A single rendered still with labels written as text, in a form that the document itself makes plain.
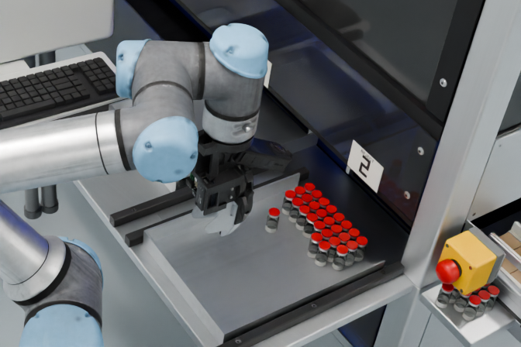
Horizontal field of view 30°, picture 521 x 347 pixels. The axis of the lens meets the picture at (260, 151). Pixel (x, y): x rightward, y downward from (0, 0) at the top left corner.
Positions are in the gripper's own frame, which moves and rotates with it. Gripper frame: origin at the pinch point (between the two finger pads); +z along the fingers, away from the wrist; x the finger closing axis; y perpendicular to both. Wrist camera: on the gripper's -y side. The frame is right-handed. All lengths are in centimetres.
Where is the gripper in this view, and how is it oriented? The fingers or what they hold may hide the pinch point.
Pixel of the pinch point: (226, 226)
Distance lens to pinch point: 147.9
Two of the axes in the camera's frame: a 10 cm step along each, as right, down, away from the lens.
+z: -1.3, 7.5, 6.4
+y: -8.1, 2.9, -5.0
